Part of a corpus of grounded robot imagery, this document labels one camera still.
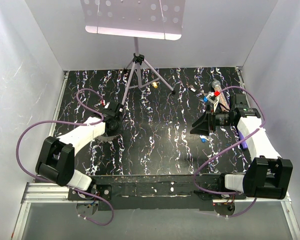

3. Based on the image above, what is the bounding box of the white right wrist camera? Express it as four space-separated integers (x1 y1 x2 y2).
205 91 220 112

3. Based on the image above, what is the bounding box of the blue key tag with key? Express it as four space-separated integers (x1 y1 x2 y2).
199 135 208 143

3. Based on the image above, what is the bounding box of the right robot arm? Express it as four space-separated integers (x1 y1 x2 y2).
190 93 293 200

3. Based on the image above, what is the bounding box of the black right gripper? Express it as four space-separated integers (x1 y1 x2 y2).
189 103 235 137

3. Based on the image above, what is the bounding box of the purple cable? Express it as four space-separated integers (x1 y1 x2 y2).
192 85 267 217
16 88 115 226

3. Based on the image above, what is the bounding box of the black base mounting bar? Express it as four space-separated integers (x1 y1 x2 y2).
72 172 241 212

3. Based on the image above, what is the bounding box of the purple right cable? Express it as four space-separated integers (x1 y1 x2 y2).
192 85 267 217

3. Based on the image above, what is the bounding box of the aluminium frame rail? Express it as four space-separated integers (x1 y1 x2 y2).
11 71 71 238

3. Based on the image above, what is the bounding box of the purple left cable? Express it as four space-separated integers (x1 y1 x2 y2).
16 88 115 226

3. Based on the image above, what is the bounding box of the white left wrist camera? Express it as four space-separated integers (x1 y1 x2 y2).
100 99 107 106

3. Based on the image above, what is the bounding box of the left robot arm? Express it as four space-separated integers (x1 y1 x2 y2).
35 101 124 200

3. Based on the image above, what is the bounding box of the purple plastic tool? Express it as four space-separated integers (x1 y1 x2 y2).
236 127 250 151

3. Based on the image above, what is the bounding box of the sprinkles filled tube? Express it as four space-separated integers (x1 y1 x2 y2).
211 80 230 112

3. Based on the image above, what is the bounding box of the yellow key tag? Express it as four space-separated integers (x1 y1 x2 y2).
151 82 158 89

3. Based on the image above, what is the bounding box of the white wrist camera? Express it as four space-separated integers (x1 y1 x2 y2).
100 99 107 106
205 91 220 112

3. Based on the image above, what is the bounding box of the lilac music stand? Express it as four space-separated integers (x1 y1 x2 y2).
80 0 186 113

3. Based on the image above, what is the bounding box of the metal bicycle cassette sprocket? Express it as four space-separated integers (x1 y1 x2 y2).
96 134 121 143

